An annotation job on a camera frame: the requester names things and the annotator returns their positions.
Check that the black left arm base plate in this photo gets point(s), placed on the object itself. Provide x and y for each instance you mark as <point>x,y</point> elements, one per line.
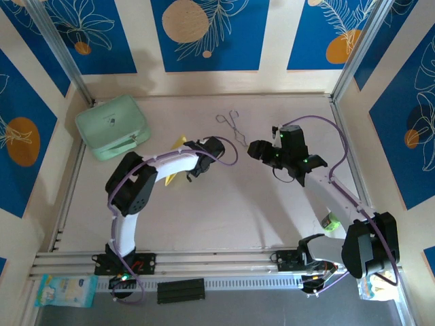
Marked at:
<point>147,263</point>

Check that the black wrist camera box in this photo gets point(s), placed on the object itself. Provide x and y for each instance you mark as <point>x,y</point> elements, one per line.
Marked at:
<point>214,146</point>
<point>292,137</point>

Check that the mint green zip pouch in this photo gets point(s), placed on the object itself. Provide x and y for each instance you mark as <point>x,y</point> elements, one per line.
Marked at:
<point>108,125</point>

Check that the aluminium side rail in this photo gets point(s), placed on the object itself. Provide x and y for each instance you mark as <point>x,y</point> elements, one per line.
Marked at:
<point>353,153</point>
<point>66,210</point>

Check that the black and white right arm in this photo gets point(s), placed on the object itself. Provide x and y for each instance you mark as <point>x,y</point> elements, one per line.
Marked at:
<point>340,197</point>

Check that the black ridged block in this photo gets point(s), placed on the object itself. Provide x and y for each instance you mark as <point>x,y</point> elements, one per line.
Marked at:
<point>180,290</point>

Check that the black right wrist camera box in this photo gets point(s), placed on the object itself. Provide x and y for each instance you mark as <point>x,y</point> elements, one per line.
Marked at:
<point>292,137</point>

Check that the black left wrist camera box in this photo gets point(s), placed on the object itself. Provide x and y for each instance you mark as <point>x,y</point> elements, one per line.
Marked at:
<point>214,146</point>

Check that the long aluminium frame rail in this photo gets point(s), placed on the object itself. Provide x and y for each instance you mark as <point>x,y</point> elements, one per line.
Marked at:
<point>217,261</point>

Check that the clear plastic snack bag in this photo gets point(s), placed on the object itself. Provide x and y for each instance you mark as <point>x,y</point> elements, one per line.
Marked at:
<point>377,290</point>

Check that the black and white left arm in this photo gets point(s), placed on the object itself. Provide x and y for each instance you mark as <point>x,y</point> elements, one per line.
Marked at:
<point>136,190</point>

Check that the green tape roll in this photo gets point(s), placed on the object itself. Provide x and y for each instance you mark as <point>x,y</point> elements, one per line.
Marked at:
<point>331,225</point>

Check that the blue floral wall poster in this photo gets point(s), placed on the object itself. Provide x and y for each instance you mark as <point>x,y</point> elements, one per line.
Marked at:
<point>20,176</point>
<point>112,34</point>
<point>238,51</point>
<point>391,153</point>
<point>306,34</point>

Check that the aluminium corner post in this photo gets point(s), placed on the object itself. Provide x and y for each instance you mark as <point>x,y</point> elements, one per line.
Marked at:
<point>360,44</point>
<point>57,44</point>

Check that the yellow square paper sheet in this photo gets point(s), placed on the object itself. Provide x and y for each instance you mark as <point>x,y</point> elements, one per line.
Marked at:
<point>180,142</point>

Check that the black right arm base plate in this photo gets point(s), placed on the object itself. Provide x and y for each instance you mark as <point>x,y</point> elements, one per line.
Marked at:
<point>285,261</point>

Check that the blue white wet wipes pack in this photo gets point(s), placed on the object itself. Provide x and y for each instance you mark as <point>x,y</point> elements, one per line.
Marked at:
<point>68,290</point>

